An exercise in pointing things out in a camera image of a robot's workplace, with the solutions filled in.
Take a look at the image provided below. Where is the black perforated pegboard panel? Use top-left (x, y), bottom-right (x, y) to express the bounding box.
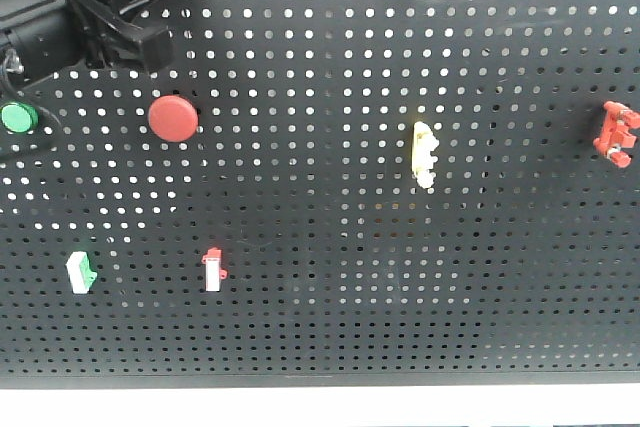
top-left (1, 0), bottom-right (639, 388)

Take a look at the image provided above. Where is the red rocker switch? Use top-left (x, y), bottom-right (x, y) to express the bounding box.
top-left (201, 247), bottom-right (228, 292)

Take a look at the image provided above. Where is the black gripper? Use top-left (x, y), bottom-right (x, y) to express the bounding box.
top-left (1, 0), bottom-right (174, 86)

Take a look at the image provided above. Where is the yellow toggle clamp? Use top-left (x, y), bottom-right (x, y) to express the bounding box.
top-left (411, 121), bottom-right (439, 189)

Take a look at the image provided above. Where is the green rocker switch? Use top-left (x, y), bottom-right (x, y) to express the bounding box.
top-left (65, 251), bottom-right (98, 295)

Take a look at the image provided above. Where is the white height-adjustable desk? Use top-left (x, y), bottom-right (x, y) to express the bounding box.
top-left (1, 384), bottom-right (639, 426)

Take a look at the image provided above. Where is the green push button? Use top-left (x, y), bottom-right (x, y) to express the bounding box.
top-left (1, 101), bottom-right (39, 133)

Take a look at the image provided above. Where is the red toggle clamp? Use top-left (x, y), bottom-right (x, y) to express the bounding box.
top-left (593, 101), bottom-right (639, 168)

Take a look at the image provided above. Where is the lower red push button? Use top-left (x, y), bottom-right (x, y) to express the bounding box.
top-left (147, 95), bottom-right (199, 142)

